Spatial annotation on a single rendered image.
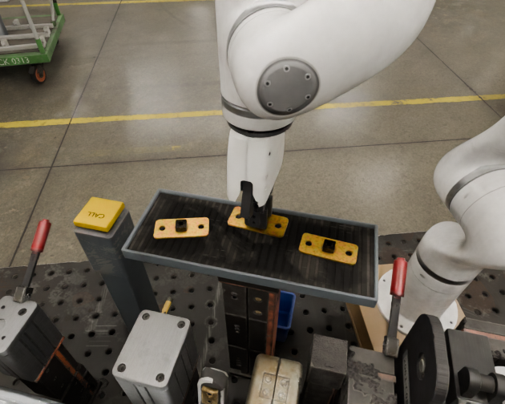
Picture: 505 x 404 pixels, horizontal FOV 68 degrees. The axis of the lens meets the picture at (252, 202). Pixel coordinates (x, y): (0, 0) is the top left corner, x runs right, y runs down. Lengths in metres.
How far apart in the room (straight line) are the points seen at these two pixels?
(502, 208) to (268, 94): 0.48
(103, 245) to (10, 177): 2.25
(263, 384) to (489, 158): 0.49
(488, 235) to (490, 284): 0.59
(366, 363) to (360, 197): 1.86
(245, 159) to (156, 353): 0.29
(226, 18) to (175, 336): 0.40
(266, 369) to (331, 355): 0.09
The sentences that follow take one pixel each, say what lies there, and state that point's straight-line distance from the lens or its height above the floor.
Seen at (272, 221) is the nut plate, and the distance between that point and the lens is 0.55.
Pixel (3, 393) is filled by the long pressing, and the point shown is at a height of 1.00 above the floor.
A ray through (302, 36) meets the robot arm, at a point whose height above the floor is 1.50.
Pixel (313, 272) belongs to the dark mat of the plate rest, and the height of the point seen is 1.16.
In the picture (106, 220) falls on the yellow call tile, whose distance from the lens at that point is 0.65.
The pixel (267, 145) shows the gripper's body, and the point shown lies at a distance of 0.40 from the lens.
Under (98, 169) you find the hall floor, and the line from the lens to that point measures 2.70.
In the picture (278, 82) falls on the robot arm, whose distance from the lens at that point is 0.29.
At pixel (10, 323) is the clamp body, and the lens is 0.72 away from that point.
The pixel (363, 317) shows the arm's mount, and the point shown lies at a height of 0.79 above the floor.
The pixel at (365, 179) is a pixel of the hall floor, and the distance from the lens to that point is 2.53.
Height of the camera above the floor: 1.61
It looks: 45 degrees down
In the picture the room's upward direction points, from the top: straight up
